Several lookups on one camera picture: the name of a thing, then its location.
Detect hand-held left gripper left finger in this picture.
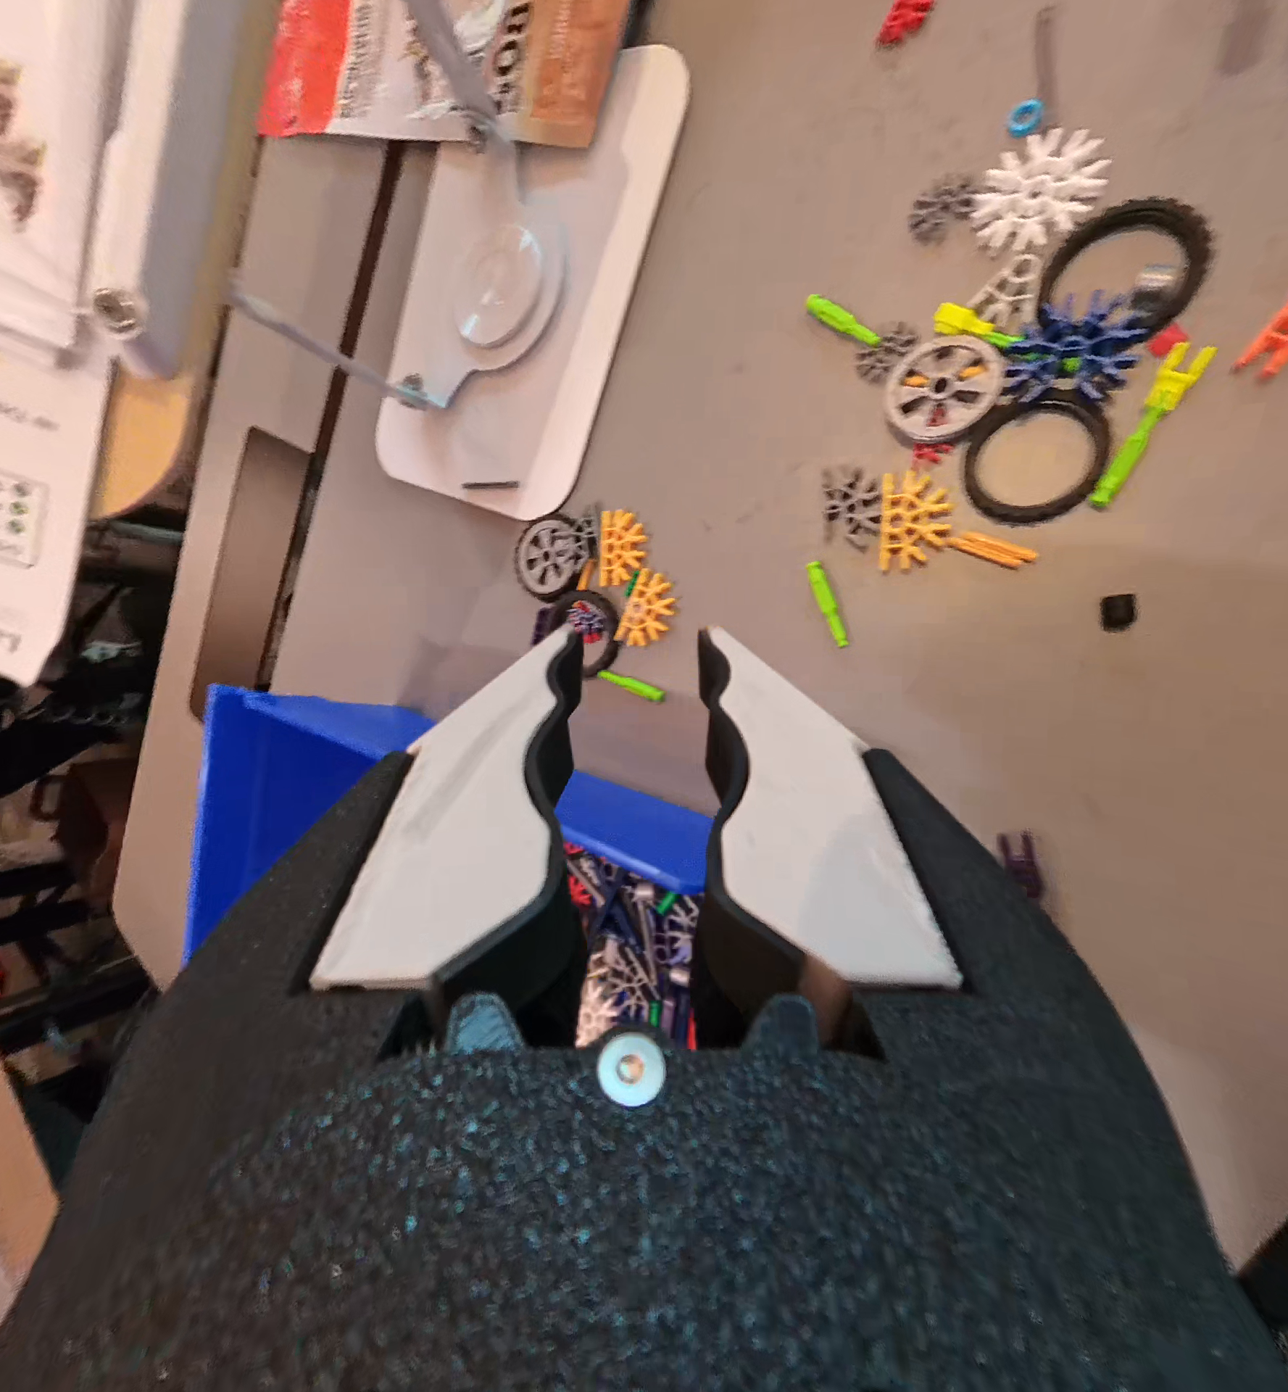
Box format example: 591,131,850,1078
307,629,588,1005

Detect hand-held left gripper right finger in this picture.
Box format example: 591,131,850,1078
699,629,964,1005

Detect orange short rod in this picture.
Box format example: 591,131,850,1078
949,530,1041,570

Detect blue storage bin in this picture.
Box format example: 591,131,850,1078
187,682,713,986

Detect purple clip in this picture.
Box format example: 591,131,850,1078
996,829,1044,901

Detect pile of small toy pieces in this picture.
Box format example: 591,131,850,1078
566,833,702,1051

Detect small tyre with hub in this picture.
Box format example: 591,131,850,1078
543,590,625,678

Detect orange fan connector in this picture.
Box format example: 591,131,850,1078
613,569,677,650
875,466,956,574
597,507,652,583

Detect dark grey snowflake connector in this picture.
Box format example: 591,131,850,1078
822,466,884,545

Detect grey spoked wheel hub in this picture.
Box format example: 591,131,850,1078
884,333,1005,448

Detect white and blue document stand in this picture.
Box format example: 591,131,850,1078
88,375,193,519

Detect small dark grey connector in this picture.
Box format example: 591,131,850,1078
855,320,917,386
909,172,978,245

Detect white instruction board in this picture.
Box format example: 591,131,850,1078
0,0,202,687

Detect yellow-green clip piece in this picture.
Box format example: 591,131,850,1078
934,299,1022,352

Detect blue snowflake connector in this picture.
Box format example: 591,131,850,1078
1001,290,1151,407

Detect pale lattice connector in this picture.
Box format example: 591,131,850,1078
968,252,1050,332

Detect yellow clip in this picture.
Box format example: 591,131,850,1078
1141,342,1219,418

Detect white snowflake connector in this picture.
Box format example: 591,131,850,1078
968,128,1116,255

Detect clear picture sleeve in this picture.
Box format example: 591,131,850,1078
0,0,127,352

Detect printed toy packaging bag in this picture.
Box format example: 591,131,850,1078
257,0,631,152

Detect clear suction cup mount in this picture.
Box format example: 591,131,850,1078
450,221,571,352

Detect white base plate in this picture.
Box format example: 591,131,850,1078
376,43,691,520

